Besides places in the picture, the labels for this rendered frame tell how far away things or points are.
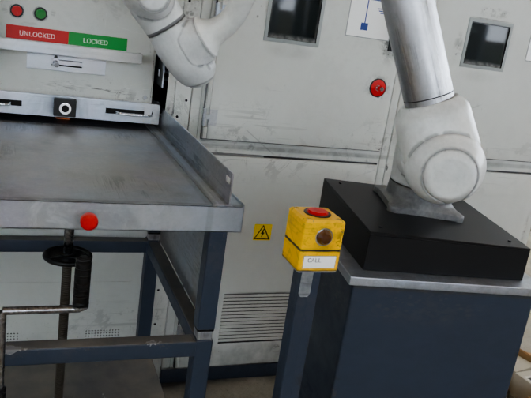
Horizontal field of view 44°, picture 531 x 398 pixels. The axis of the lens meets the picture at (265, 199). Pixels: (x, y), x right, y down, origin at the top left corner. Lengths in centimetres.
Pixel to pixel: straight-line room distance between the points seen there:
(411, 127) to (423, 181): 11
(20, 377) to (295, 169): 101
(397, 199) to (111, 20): 94
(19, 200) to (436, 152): 77
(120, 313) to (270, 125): 75
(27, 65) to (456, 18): 133
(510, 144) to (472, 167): 123
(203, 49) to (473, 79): 110
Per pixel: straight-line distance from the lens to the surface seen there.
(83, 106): 195
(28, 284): 207
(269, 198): 209
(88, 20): 194
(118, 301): 212
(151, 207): 129
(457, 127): 132
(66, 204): 127
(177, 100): 196
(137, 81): 197
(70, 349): 142
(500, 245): 150
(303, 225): 114
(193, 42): 155
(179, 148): 175
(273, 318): 228
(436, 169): 128
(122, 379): 199
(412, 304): 143
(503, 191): 257
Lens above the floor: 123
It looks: 16 degrees down
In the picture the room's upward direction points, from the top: 9 degrees clockwise
